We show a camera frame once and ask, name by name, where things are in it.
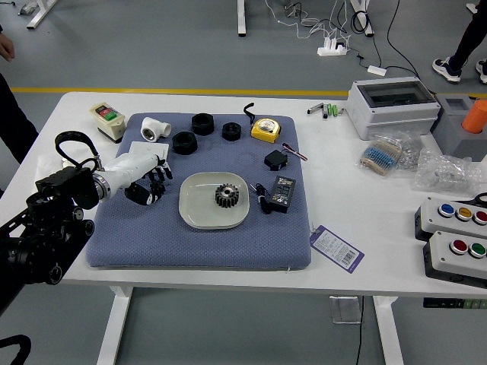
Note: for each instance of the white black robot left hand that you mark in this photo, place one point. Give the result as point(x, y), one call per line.
point(129, 169)

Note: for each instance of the white wall switch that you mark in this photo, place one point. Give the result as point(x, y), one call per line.
point(146, 149)

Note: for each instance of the small black gear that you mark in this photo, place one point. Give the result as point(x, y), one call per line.
point(157, 187)

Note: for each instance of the large black gear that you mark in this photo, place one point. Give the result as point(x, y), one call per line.
point(226, 196)

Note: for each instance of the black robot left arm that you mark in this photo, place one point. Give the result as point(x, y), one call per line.
point(49, 213)

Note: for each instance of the large black hex nut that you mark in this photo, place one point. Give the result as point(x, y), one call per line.
point(202, 123)
point(184, 143)

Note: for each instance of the small black hex nut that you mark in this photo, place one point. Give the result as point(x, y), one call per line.
point(231, 131)

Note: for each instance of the silver box under table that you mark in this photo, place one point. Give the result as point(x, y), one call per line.
point(344, 310)

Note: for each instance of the blue yellow red button box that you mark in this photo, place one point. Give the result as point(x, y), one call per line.
point(433, 220)

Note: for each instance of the red green button box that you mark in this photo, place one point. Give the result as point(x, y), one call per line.
point(441, 258)

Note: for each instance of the white pipe tee fitting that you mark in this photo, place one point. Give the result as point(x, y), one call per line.
point(150, 129)

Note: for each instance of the white square dish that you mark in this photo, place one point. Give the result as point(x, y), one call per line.
point(198, 213)

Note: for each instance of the blue-grey quilted cushion mat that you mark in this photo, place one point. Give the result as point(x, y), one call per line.
point(198, 247)

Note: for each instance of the person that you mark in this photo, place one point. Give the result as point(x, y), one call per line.
point(470, 34)
point(11, 121)

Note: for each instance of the yellow tape measure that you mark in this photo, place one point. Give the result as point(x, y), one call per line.
point(266, 129)

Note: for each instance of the black digital panel meter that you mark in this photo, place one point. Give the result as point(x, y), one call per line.
point(282, 194)

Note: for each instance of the white table leg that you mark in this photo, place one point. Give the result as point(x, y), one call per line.
point(390, 334)
point(114, 327)

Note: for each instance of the green battery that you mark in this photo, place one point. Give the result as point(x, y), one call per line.
point(330, 110)
point(335, 111)

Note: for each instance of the purple product tag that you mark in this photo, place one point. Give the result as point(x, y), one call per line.
point(336, 249)

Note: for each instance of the white power strip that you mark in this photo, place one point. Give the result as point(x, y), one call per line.
point(331, 49)

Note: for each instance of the bag of resistors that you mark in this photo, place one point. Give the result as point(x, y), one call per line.
point(380, 156)

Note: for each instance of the white power adapter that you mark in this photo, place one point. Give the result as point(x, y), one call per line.
point(376, 70)

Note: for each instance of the bag of metal screws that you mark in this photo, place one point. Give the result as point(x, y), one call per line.
point(411, 156)

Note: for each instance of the bubble wrap bag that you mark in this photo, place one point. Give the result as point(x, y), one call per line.
point(445, 171)

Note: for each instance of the grey block with square hole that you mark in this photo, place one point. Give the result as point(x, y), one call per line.
point(456, 140)

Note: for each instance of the black desk height controller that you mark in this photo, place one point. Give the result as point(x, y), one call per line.
point(452, 303)

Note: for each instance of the orange cylinder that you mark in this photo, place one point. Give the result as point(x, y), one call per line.
point(475, 116)

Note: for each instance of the beige red-green push-button switch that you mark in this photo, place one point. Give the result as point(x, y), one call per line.
point(110, 119)

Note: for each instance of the white background table frame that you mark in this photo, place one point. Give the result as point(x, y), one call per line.
point(241, 17)
point(361, 15)
point(40, 13)

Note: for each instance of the small metal bracket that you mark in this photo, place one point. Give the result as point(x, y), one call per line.
point(341, 111)

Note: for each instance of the grey electrical enclosure box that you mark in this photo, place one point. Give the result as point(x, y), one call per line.
point(392, 114)

